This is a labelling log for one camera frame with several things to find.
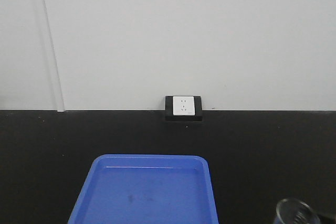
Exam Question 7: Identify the clear glass beaker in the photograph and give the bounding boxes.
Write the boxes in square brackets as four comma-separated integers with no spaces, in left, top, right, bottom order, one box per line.
[273,198,321,224]

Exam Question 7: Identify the blue plastic tray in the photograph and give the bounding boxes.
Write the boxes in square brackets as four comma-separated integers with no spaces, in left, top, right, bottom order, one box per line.
[68,154,218,223]

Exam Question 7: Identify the white wall power socket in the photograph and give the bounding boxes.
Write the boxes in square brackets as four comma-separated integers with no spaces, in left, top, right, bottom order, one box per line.
[165,95,203,122]

